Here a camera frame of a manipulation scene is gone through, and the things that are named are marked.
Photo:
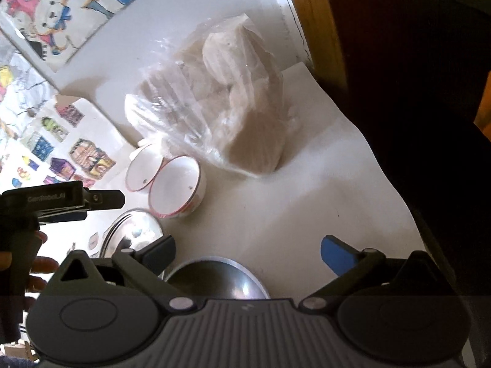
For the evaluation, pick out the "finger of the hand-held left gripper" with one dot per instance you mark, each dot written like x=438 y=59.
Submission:
x=107 y=199

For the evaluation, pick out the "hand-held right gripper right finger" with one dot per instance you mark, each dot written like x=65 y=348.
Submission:
x=337 y=256

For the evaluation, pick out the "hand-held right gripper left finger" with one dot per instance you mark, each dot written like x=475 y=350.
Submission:
x=161 y=252

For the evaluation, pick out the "stainless steel plate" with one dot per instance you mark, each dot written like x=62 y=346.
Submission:
x=134 y=230

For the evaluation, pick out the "white ceramic bowl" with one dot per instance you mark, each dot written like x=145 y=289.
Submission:
x=140 y=168
x=174 y=186

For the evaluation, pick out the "stainless steel bowl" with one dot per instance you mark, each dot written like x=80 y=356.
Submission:
x=218 y=280

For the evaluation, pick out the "person's left hand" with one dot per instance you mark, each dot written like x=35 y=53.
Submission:
x=44 y=265

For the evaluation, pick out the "drawing of colourful houses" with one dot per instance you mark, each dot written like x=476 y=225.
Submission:
x=76 y=145

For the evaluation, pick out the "white printed tablecloth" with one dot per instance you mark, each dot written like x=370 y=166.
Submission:
x=287 y=207

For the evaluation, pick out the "clear plastic bag of white lumps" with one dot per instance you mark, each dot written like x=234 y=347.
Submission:
x=222 y=103

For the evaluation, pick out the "drawing of girl with teddy bear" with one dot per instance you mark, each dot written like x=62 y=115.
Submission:
x=57 y=11

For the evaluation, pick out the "brown wooden frame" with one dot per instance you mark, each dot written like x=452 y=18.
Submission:
x=314 y=19

